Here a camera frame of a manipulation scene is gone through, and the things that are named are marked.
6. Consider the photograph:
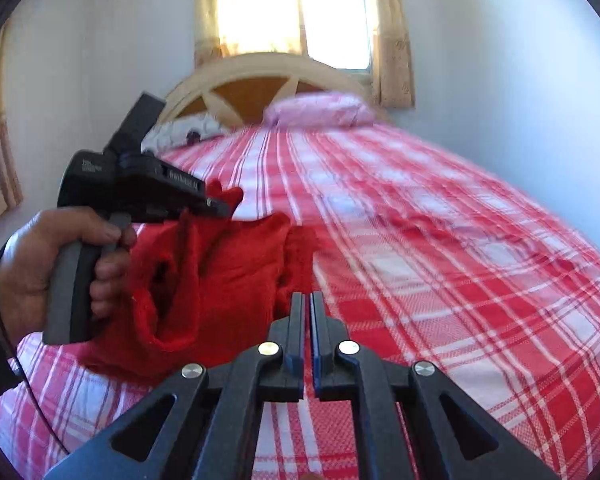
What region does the wooden bed headboard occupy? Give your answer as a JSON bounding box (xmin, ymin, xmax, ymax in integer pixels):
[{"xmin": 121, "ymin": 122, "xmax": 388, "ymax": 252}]
[{"xmin": 157, "ymin": 52, "xmax": 382, "ymax": 130}]

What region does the red plaid bedsheet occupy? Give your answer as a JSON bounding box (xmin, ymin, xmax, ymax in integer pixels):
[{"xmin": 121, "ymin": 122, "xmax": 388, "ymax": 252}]
[{"xmin": 0, "ymin": 121, "xmax": 600, "ymax": 480}]

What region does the window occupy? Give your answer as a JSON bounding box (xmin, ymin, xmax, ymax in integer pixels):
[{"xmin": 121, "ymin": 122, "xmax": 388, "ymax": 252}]
[{"xmin": 215, "ymin": 0, "xmax": 372, "ymax": 72}]

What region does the pink pillow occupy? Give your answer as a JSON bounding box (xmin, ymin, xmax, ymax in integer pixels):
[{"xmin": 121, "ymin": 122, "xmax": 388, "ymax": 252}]
[{"xmin": 261, "ymin": 90, "xmax": 382, "ymax": 129}]

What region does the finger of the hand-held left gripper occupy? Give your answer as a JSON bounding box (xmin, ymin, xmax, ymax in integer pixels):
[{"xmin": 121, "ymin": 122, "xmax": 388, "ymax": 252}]
[{"xmin": 180, "ymin": 194, "xmax": 232, "ymax": 221}]

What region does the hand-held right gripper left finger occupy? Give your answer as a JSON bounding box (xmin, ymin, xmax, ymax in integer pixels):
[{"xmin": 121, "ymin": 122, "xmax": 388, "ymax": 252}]
[{"xmin": 45, "ymin": 292, "xmax": 306, "ymax": 480}]

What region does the person's left hand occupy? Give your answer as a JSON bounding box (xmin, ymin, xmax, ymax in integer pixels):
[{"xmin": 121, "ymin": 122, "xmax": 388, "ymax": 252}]
[{"xmin": 0, "ymin": 208, "xmax": 138, "ymax": 347}]

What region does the black cable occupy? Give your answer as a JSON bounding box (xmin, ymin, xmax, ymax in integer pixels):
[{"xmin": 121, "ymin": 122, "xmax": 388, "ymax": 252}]
[{"xmin": 0, "ymin": 239, "xmax": 75, "ymax": 457}]

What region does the white patterned pillow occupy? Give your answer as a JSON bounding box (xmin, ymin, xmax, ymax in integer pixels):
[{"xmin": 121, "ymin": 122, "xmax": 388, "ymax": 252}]
[{"xmin": 139, "ymin": 112, "xmax": 232, "ymax": 155}]

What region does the red knitted sweater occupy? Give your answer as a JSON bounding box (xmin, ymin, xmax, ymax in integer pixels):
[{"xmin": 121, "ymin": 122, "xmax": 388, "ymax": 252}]
[{"xmin": 79, "ymin": 177, "xmax": 327, "ymax": 387}]

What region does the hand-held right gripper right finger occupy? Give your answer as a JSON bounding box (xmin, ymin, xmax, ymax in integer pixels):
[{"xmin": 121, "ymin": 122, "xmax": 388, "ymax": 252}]
[{"xmin": 309, "ymin": 291, "xmax": 557, "ymax": 480}]

